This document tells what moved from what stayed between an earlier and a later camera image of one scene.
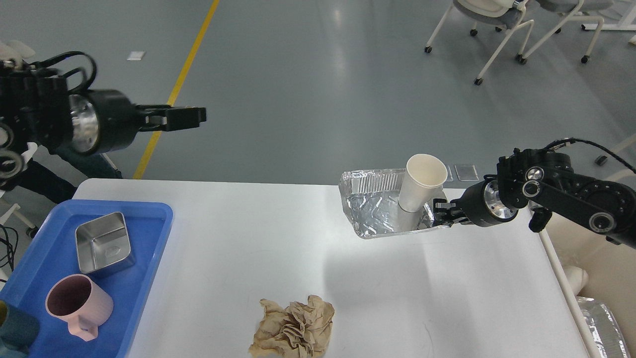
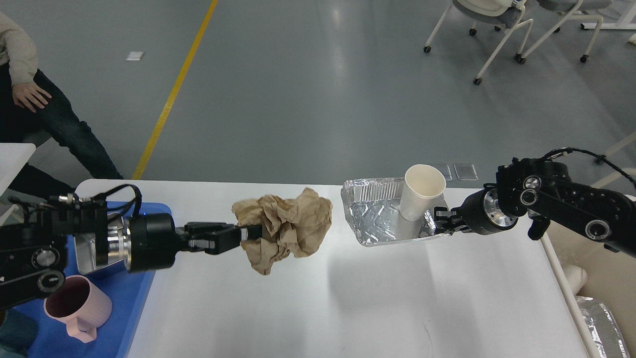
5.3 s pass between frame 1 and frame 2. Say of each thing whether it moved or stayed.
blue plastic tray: stayed
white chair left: stayed
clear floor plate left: stayed
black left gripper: moved
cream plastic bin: stayed
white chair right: stayed
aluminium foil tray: moved
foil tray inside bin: stayed
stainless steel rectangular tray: stayed
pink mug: stayed
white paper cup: moved
